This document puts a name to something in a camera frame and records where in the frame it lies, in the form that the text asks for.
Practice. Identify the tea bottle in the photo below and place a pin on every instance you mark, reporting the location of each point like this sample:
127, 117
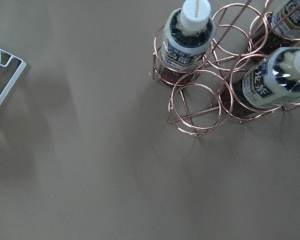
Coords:
282, 29
272, 82
187, 36

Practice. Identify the copper wire bottle rack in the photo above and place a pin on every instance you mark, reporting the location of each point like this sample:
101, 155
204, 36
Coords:
195, 106

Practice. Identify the white wire cup rack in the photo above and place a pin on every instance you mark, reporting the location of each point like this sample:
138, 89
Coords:
11, 68

